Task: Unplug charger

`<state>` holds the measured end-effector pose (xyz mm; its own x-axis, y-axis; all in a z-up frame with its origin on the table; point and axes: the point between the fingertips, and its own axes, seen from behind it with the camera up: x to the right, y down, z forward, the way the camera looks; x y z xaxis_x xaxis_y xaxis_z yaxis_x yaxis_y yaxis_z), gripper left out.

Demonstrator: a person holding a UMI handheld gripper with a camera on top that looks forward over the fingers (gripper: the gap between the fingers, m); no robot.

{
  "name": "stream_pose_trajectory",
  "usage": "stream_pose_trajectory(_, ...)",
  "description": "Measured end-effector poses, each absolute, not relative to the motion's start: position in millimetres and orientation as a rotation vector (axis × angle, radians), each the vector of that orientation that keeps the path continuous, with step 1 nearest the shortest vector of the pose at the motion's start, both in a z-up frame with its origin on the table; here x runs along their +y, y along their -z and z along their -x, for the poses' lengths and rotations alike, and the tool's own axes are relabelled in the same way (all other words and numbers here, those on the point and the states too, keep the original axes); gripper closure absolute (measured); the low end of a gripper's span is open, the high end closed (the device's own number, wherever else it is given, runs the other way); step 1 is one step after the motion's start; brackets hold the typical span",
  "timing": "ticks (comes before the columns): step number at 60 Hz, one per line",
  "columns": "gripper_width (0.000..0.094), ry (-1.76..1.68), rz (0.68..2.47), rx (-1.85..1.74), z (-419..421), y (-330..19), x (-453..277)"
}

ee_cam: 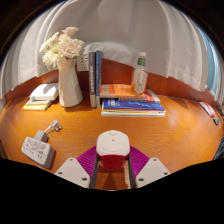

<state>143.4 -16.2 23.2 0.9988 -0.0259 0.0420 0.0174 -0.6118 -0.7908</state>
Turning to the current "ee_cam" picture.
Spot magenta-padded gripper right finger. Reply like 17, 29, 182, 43
127, 146, 172, 190

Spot thin pale book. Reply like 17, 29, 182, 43
25, 97, 55, 106

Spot yellow flat book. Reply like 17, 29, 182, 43
22, 99, 54, 112

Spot white large flat book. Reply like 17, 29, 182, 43
100, 109, 167, 118

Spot dark grey standing book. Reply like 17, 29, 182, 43
87, 51, 98, 109

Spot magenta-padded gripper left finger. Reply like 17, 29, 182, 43
54, 146, 100, 190

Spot white and pink flowers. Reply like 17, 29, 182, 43
39, 26, 86, 70

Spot orange flat book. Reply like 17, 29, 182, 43
99, 83, 148, 99

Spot red flat book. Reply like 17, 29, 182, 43
119, 89, 161, 104

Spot red and white booklet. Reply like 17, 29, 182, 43
198, 101, 217, 118

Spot white curtain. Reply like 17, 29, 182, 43
0, 0, 221, 101

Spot blue flat book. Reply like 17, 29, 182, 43
101, 98, 166, 112

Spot red and white charger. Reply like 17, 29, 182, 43
95, 129, 131, 170

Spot grey white power strip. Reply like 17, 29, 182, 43
21, 129, 56, 170

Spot clear plastic water bottle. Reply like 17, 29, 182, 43
130, 51, 149, 95

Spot white power strip plug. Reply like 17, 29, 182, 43
44, 119, 63, 135

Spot window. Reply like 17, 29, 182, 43
199, 29, 218, 91

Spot white wall socket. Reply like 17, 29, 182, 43
77, 54, 90, 72

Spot blue standing book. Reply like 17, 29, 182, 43
95, 50, 103, 108

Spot dark chair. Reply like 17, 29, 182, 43
213, 136, 224, 161

